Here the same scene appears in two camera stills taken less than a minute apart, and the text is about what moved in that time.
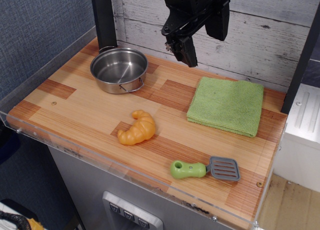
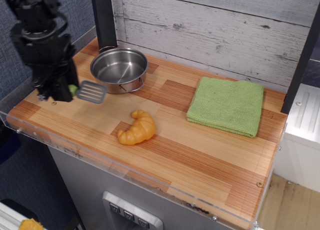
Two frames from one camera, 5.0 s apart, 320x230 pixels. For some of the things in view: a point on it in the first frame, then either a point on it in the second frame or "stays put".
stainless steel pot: [119, 70] stays put
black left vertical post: [105, 17] stays put
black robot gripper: [190, 11] → [39, 30]
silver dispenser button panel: [120, 214] stays put
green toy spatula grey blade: [221, 168] → [94, 92]
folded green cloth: [227, 105] stays put
